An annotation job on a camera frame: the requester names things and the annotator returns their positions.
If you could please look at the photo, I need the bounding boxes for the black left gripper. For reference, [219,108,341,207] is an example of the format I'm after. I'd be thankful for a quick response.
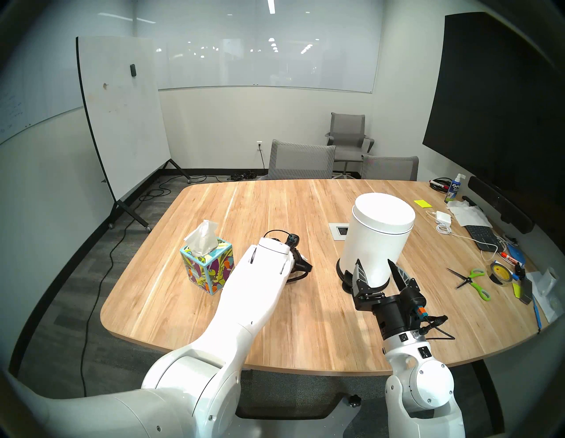
[289,247,313,275]

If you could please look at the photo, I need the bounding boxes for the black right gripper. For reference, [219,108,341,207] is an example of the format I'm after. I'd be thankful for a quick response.
[352,258,421,340]

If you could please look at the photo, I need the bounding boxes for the white pedal trash can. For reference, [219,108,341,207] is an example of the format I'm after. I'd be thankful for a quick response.
[336,193,416,294]

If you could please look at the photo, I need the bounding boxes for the colourful patterned tissue box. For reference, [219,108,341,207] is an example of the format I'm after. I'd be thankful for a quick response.
[180,238,234,295]

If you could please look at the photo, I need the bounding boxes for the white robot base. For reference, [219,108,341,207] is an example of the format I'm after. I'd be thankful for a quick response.
[236,391,362,438]

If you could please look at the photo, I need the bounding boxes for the white facial tissue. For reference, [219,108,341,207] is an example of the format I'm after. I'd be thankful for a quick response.
[183,220,220,257]

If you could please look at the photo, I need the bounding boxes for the grey mesh office chair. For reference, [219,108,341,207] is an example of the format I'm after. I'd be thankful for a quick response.
[267,140,337,181]
[361,155,419,181]

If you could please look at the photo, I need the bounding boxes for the black keyboard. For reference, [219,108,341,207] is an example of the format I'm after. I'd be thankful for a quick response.
[465,225,504,253]

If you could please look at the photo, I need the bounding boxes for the crumpled white paper towel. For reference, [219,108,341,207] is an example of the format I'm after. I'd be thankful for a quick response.
[447,200,493,228]

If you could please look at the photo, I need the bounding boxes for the whiteboard cleaner spray bottle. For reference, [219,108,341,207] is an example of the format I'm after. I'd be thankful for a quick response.
[445,173,466,204]

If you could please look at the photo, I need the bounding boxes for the clear tape roll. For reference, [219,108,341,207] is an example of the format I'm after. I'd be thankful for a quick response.
[487,261,515,285]

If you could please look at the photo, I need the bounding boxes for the grey office chair with armrests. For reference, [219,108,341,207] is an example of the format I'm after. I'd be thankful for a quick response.
[325,113,375,179]

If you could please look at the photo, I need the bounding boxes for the black video bar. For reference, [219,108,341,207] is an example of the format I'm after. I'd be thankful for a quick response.
[468,176,535,234]

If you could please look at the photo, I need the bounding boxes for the black and yellow box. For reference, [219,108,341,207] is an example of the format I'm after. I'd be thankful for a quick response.
[512,278,535,305]

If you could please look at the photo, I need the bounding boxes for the white plastic cup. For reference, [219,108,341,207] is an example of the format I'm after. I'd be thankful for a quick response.
[541,267,560,296]

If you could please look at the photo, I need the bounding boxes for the large black TV screen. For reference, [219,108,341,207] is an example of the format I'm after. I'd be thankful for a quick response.
[422,12,565,230]

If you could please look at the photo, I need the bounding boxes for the rolling whiteboard on stand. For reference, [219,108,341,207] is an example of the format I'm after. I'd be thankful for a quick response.
[76,36,192,230]

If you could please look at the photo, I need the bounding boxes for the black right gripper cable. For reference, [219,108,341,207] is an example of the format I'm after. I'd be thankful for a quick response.
[419,313,457,340]

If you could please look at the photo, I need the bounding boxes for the white power adapter with cable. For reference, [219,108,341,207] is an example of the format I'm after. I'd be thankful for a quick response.
[426,209,500,257]

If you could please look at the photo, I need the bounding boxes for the green handled scissors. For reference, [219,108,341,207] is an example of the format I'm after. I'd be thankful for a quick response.
[446,267,492,302]

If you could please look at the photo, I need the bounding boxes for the black floor cable bundle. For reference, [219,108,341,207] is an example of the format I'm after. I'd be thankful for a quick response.
[227,170,270,182]

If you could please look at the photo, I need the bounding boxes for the black cable on floor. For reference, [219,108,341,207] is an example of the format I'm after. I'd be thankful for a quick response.
[137,174,208,204]

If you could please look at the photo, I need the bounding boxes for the wall glass whiteboard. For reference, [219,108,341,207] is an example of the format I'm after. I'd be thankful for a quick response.
[132,0,384,94]

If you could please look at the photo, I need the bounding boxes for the side wall whiteboard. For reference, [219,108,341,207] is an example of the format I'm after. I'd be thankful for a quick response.
[0,44,87,146]

